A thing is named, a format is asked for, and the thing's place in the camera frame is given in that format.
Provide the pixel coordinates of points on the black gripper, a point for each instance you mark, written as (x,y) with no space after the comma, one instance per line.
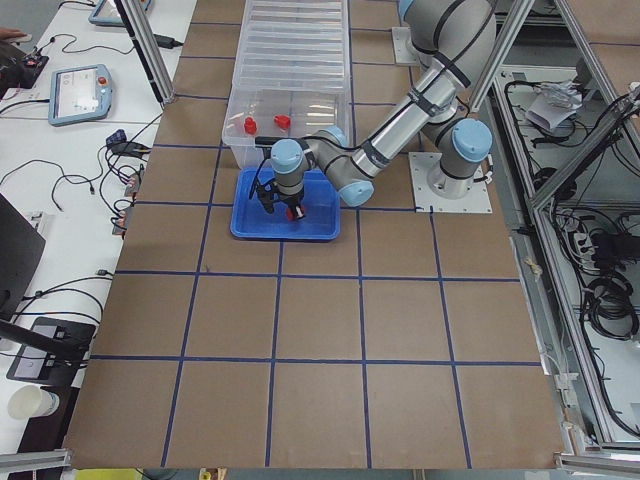
(292,201)

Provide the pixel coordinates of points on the clear plastic box lid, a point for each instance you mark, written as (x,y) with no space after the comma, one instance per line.
(293,46)

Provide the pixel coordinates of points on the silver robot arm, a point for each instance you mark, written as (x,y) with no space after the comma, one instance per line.
(453,40)

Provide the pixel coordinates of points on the clear plastic storage box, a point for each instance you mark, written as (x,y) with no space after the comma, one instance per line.
(309,113)

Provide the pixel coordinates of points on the blue plastic tray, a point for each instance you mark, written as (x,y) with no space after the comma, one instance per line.
(321,203)

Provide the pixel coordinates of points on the teach pendant near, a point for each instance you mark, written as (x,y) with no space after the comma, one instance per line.
(80,94)

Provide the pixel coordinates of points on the teach pendant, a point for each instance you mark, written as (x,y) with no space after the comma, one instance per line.
(105,14)
(80,94)

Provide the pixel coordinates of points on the teach pendant far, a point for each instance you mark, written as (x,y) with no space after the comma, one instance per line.
(105,14)

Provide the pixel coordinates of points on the white paper cup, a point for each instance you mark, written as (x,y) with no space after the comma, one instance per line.
(32,402)

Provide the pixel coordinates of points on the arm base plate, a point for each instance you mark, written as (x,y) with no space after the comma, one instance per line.
(404,52)
(435,192)

